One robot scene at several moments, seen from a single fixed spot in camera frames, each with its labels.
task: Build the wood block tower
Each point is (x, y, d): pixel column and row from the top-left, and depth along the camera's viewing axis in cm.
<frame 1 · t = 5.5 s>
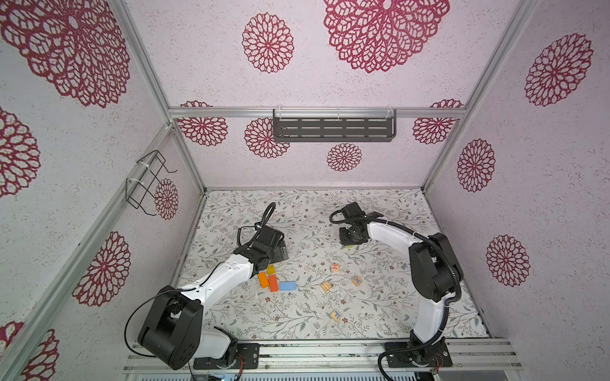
left hand: (272, 255, 89), fingers open
right hand: (346, 235, 97), fingers open
yellow wedge block: (271, 270, 94), on the table
orange rectangular block: (263, 280, 92), on the table
red rectangular block: (273, 283, 92), on the table
light blue rectangular block: (287, 286, 91), on the table
pink letter cube block: (335, 267, 94), point 2 cm above the table
striped wooden cube block: (326, 286, 89), point 2 cm above the table
orange picture cube block: (357, 281, 91), on the table
blue picture cube block: (336, 315, 83), on the table

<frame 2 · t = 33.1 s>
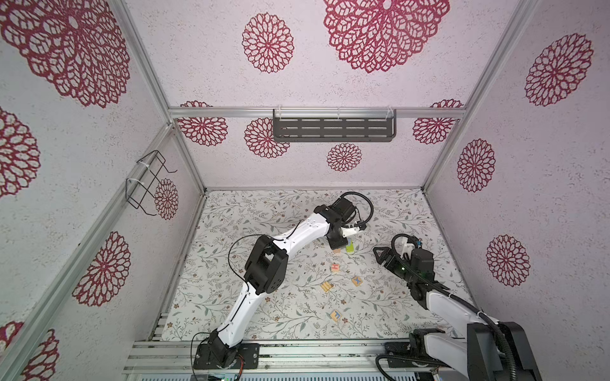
left hand: (336, 241, 94), fingers open
right hand: (381, 250, 88), fingers open
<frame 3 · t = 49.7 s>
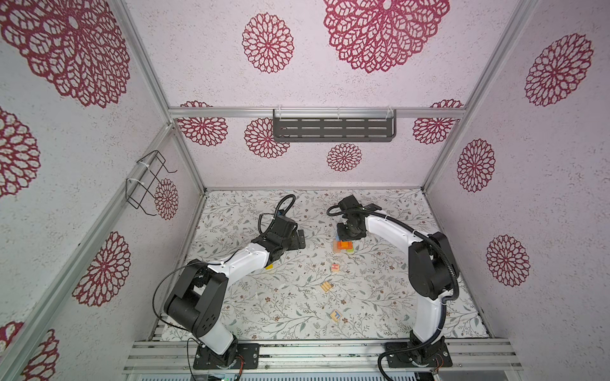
left hand: (291, 240, 92), fingers open
right hand: (344, 232, 95), fingers open
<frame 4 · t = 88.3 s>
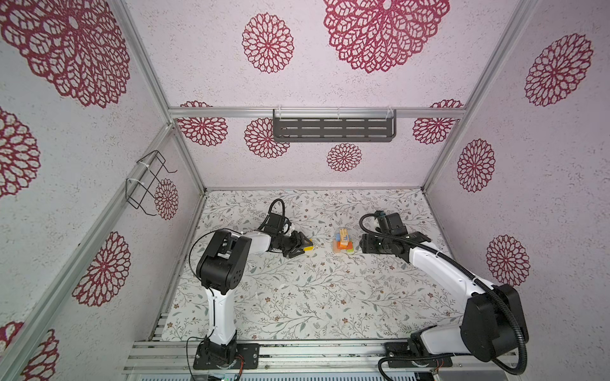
left hand: (307, 249, 97), fingers open
right hand: (368, 239, 87), fingers open
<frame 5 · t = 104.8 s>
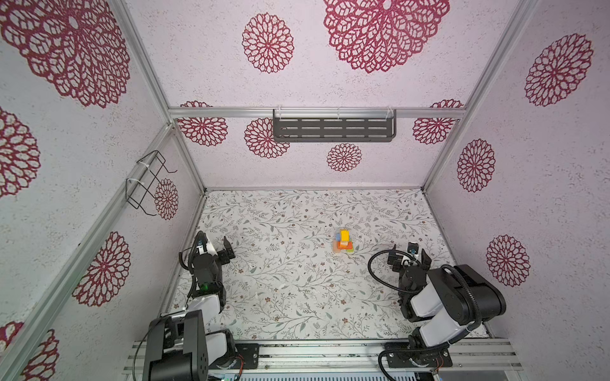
left hand: (213, 245, 87), fingers open
right hand: (411, 246, 88), fingers open
